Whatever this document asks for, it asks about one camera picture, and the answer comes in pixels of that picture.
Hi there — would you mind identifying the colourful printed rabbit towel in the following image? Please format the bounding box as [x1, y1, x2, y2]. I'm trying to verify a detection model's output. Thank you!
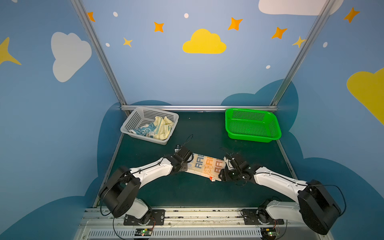
[187, 154, 226, 182]

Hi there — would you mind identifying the pale yellow towel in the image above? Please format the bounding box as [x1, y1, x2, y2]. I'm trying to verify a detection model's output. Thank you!
[154, 117, 174, 140]

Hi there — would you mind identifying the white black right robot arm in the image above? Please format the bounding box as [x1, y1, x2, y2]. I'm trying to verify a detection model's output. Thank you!
[219, 154, 346, 235]

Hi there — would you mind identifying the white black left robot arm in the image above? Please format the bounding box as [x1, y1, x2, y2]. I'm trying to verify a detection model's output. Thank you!
[99, 145, 194, 225]

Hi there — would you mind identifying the white perforated plastic basket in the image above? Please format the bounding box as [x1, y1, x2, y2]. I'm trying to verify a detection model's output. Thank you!
[121, 107, 179, 145]

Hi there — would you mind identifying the teal patterned towel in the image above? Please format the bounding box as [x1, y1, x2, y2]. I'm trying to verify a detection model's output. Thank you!
[129, 123, 158, 138]

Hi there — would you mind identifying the green perforated plastic basket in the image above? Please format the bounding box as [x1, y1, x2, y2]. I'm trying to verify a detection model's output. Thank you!
[225, 108, 282, 143]

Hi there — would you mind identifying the right green circuit board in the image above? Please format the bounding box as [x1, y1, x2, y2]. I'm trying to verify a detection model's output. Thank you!
[260, 228, 279, 240]

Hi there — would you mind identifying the green circuit board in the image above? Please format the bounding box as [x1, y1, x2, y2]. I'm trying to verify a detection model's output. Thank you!
[260, 228, 279, 240]
[134, 229, 153, 237]

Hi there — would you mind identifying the left green circuit board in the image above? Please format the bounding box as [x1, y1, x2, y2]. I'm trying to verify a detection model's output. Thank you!
[134, 229, 153, 237]

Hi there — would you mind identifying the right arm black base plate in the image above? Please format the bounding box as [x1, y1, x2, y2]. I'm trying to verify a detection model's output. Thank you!
[241, 209, 285, 225]

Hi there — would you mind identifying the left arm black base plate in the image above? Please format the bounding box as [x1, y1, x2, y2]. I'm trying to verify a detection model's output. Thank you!
[124, 209, 165, 226]

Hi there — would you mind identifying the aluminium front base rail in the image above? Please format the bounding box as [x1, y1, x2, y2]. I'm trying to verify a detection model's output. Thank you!
[74, 207, 333, 240]

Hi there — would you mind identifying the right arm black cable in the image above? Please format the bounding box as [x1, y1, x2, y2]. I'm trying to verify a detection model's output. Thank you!
[311, 183, 347, 217]

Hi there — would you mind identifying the aluminium back frame rail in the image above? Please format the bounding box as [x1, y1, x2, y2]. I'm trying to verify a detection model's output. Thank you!
[121, 105, 278, 112]

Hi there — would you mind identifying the left aluminium frame post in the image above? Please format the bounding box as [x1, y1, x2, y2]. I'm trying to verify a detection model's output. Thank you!
[71, 0, 131, 117]

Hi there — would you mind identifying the aluminium frame post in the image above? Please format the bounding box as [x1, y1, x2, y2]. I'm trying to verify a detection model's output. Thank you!
[71, 0, 131, 117]
[266, 0, 337, 112]

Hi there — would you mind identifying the right aluminium frame post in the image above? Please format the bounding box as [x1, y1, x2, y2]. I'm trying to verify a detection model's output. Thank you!
[266, 0, 337, 112]

